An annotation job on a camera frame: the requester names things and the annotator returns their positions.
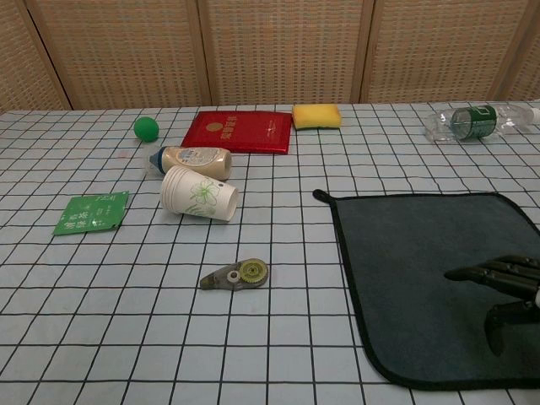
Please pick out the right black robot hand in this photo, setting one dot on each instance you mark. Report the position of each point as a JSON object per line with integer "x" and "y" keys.
{"x": 502, "y": 276}

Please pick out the grey and yellow cloth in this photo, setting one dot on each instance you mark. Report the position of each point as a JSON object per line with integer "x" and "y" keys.
{"x": 413, "y": 270}

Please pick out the clear bottle green label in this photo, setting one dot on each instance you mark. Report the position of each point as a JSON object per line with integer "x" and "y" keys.
{"x": 472, "y": 121}

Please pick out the woven rattan screen panel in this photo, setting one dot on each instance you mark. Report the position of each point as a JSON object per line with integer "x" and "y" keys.
{"x": 287, "y": 50}
{"x": 25, "y": 63}
{"x": 126, "y": 50}
{"x": 434, "y": 50}

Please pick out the yellow sponge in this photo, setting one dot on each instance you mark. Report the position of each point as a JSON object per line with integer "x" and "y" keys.
{"x": 317, "y": 117}

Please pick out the grey correction tape dispenser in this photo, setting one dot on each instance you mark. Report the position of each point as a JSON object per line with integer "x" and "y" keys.
{"x": 238, "y": 276}

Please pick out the red certificate booklet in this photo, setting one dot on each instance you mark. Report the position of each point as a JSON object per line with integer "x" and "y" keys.
{"x": 240, "y": 131}

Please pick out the white paper cup stack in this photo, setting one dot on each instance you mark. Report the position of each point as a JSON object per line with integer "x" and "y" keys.
{"x": 196, "y": 198}

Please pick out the beige bottle blue cap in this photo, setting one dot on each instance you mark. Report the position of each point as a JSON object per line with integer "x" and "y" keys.
{"x": 198, "y": 160}

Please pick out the blue checkered tablecloth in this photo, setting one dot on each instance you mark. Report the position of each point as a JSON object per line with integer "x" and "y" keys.
{"x": 169, "y": 337}

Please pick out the green ball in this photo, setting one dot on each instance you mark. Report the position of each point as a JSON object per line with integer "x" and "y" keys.
{"x": 146, "y": 128}

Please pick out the green tea sachet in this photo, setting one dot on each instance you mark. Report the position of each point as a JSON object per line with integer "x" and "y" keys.
{"x": 90, "y": 213}

